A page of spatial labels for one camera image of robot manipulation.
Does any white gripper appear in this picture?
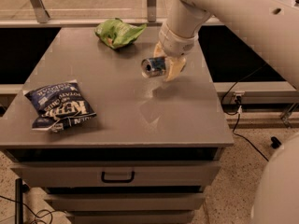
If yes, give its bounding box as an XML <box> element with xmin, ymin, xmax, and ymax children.
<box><xmin>153</xmin><ymin>22</ymin><xmax>198</xmax><ymax>82</ymax></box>

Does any silver blue redbull can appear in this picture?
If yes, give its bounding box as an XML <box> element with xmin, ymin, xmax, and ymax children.
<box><xmin>141</xmin><ymin>57</ymin><xmax>166</xmax><ymax>78</ymax></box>

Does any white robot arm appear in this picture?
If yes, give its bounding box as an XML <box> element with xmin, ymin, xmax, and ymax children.
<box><xmin>155</xmin><ymin>0</ymin><xmax>299</xmax><ymax>224</ymax></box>

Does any green chip bag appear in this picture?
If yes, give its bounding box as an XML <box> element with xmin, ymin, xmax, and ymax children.
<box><xmin>94</xmin><ymin>18</ymin><xmax>147</xmax><ymax>49</ymax></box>

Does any grey drawer cabinet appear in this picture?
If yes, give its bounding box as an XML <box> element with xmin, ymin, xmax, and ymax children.
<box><xmin>0</xmin><ymin>27</ymin><xmax>233</xmax><ymax>224</ymax></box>

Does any blue kettle chip bag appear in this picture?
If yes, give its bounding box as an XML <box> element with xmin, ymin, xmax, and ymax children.
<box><xmin>23</xmin><ymin>79</ymin><xmax>96</xmax><ymax>132</ymax></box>

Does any black stand leg right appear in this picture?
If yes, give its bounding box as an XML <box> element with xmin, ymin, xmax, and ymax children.
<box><xmin>271</xmin><ymin>136</ymin><xmax>281</xmax><ymax>149</ymax></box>

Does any black stand leg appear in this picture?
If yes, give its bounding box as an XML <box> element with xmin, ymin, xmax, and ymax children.
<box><xmin>271</xmin><ymin>136</ymin><xmax>281</xmax><ymax>149</ymax></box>
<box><xmin>15</xmin><ymin>178</ymin><xmax>30</xmax><ymax>224</ymax></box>

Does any black stand leg left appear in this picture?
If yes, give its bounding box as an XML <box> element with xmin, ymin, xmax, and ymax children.
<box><xmin>15</xmin><ymin>178</ymin><xmax>30</xmax><ymax>224</ymax></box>

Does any metal railing post middle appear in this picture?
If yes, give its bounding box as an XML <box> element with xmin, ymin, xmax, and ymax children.
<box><xmin>147</xmin><ymin>0</ymin><xmax>156</xmax><ymax>22</ymax></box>

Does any metal railing post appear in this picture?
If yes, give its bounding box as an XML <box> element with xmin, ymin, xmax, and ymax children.
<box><xmin>147</xmin><ymin>0</ymin><xmax>156</xmax><ymax>22</ymax></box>
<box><xmin>30</xmin><ymin>0</ymin><xmax>50</xmax><ymax>23</ymax></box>

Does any wall power outlet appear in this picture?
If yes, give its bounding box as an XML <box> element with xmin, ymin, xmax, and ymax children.
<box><xmin>234</xmin><ymin>91</ymin><xmax>245</xmax><ymax>105</ymax></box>

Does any black power cable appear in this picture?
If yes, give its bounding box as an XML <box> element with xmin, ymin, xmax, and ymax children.
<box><xmin>221</xmin><ymin>63</ymin><xmax>270</xmax><ymax>162</ymax></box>

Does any black drawer handle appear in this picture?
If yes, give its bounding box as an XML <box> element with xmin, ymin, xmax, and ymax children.
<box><xmin>100</xmin><ymin>171</ymin><xmax>135</xmax><ymax>184</ymax></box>

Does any metal railing post left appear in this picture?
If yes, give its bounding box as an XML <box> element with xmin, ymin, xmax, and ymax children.
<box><xmin>30</xmin><ymin>0</ymin><xmax>50</xmax><ymax>23</ymax></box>

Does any thin black floor cable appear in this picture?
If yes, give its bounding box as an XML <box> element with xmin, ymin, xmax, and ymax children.
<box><xmin>0</xmin><ymin>195</ymin><xmax>64</xmax><ymax>224</ymax></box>

